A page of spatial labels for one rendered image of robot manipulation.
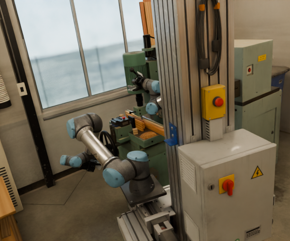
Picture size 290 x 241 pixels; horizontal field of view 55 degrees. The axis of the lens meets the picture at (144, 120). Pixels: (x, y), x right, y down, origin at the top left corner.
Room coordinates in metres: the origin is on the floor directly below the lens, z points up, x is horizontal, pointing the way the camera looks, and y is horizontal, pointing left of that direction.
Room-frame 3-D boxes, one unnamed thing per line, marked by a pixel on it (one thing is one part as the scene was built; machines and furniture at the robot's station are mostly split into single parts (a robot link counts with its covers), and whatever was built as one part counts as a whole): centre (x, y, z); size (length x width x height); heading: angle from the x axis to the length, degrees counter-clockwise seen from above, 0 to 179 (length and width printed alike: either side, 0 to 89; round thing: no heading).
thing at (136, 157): (1.39, 0.07, 0.98); 0.13 x 0.12 x 0.14; 129
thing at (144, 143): (2.16, 0.13, 0.87); 0.61 x 0.30 x 0.06; 30
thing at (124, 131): (2.11, 0.20, 0.92); 0.15 x 0.13 x 0.09; 30
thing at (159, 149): (2.25, -0.08, 0.76); 0.57 x 0.45 x 0.09; 120
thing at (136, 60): (2.19, 0.02, 1.35); 0.18 x 0.18 x 0.31
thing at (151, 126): (2.15, 0.00, 0.92); 0.62 x 0.02 x 0.04; 30
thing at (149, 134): (1.95, -0.01, 0.91); 0.12 x 0.09 x 0.03; 120
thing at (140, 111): (2.19, 0.00, 1.03); 0.14 x 0.07 x 0.09; 120
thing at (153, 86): (1.77, -0.09, 1.32); 0.11 x 0.08 x 0.09; 30
